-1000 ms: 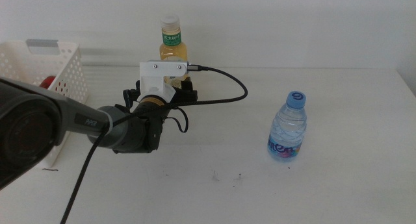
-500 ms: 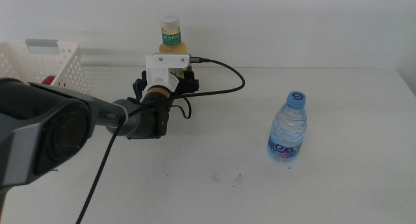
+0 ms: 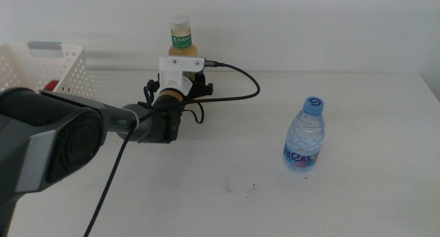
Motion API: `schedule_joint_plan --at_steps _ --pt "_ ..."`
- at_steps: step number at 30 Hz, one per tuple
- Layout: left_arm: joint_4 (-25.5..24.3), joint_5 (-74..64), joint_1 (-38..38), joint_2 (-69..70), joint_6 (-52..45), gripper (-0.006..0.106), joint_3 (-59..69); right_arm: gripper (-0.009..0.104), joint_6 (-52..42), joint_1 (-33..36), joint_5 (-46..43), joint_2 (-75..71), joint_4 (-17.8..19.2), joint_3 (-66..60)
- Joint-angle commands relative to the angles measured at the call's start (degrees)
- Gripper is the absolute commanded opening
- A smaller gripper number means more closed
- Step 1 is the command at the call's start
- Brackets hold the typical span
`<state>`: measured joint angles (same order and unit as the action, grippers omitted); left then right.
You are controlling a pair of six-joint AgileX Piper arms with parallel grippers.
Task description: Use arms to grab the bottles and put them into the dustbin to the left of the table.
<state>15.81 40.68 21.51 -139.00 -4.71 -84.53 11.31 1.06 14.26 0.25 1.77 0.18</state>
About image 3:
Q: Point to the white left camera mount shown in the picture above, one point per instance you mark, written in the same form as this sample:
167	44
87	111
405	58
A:
178	65

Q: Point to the yellow tea bottle white cap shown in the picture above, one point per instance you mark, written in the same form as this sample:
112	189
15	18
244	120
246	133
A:
180	41

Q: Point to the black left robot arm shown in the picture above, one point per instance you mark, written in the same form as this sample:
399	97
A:
51	134

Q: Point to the white perforated plastic basket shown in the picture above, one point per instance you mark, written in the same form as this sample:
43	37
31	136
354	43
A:
74	68

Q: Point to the red cola can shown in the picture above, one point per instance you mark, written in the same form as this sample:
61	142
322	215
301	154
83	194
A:
51	86

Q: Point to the clear water bottle blue cap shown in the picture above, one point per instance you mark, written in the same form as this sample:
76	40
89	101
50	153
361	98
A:
305	137

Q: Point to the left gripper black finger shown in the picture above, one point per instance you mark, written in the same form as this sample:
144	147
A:
200	78

